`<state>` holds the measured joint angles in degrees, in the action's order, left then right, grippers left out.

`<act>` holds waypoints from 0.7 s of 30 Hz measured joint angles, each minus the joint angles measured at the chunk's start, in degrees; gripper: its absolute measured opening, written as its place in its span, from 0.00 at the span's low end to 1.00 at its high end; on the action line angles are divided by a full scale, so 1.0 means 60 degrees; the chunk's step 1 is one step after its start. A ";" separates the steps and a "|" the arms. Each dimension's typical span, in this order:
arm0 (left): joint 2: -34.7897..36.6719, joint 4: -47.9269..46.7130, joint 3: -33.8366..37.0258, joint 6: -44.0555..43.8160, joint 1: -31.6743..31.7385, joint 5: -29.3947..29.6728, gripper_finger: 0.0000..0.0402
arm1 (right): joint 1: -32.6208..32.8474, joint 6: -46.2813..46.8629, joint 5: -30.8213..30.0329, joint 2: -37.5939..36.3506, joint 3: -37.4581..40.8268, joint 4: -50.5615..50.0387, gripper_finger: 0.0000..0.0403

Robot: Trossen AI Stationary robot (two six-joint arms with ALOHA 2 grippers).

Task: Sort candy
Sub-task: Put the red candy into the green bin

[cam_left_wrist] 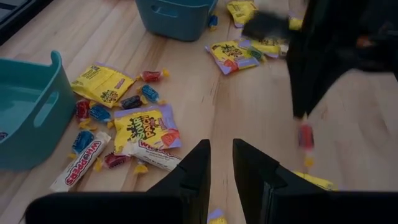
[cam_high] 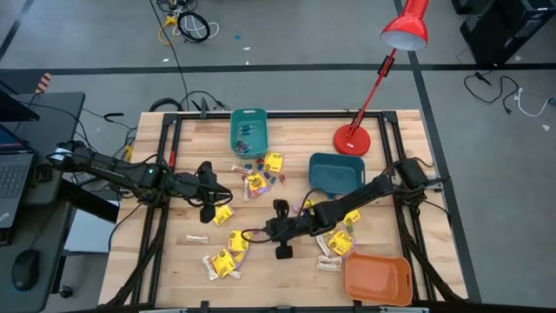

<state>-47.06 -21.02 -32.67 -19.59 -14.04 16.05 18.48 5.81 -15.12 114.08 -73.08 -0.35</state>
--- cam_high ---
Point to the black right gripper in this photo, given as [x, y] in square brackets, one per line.
[284, 228]

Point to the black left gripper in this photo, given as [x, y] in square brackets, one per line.
[204, 191]

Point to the white candy bar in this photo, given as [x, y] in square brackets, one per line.
[322, 245]
[196, 238]
[328, 267]
[329, 259]
[240, 169]
[246, 191]
[209, 268]

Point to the light teal plastic bin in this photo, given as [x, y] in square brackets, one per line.
[256, 117]

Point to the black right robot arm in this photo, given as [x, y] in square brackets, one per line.
[360, 195]

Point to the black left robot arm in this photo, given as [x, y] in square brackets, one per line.
[126, 174]

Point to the small white wrapped candy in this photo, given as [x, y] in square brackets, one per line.
[235, 274]

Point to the green wrapped hard candy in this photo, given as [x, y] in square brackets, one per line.
[349, 227]

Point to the dark teal plastic bin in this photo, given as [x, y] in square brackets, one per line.
[334, 174]

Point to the orange plastic bin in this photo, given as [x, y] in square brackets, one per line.
[378, 278]

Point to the red desk lamp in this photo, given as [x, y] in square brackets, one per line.
[352, 140]

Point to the small black desk device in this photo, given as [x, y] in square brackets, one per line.
[43, 173]

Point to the black desk caster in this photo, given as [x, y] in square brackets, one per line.
[65, 292]

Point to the black side desk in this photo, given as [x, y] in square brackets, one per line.
[56, 108]

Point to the black computer mouse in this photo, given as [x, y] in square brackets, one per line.
[25, 267]

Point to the grey laptop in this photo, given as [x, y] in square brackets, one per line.
[13, 182]

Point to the orange black striped ramp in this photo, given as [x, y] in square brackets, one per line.
[44, 82]

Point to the dark flat monitor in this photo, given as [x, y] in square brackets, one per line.
[13, 111]

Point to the black computer tower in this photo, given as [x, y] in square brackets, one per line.
[499, 30]

